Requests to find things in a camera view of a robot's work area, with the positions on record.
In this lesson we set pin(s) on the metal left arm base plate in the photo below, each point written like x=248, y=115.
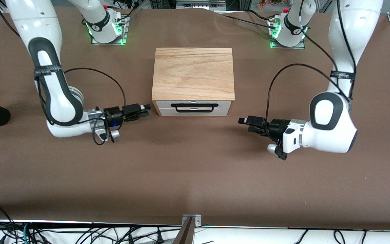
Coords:
x=301, y=45

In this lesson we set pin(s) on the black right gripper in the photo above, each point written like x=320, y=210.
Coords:
x=114, y=114

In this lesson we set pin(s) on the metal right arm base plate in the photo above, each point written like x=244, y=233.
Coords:
x=124, y=37

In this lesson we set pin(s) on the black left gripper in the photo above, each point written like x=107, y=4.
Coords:
x=277, y=126

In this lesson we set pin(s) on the brown table mat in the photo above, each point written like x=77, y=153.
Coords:
x=195, y=176

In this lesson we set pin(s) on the wooden drawer cabinet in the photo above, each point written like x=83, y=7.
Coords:
x=193, y=73

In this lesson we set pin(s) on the small metal bracket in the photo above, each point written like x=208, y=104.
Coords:
x=196, y=218

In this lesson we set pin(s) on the grey electronics box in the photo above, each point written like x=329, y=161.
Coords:
x=200, y=4

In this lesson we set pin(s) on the dark wedge-shaped bar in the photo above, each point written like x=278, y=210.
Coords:
x=185, y=234

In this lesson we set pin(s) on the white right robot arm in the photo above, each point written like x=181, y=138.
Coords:
x=22, y=17

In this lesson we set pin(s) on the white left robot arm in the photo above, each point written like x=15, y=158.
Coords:
x=350, y=20

